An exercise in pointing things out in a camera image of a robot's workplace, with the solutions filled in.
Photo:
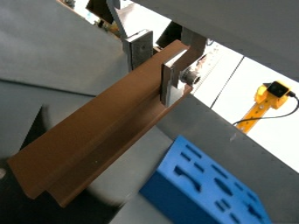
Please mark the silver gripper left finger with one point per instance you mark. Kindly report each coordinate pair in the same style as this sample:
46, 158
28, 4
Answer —
137, 37

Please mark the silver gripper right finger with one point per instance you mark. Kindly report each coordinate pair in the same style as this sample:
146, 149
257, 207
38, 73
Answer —
177, 68

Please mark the brown arch block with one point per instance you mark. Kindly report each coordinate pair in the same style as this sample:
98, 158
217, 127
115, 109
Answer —
68, 156

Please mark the blue foam shape board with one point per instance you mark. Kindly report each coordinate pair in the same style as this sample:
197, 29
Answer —
194, 191

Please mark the dark grey cradle fixture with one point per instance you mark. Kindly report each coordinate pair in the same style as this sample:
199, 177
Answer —
20, 210

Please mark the yellow camera mount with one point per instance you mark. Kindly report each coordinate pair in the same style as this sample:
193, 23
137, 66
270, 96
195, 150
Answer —
270, 97

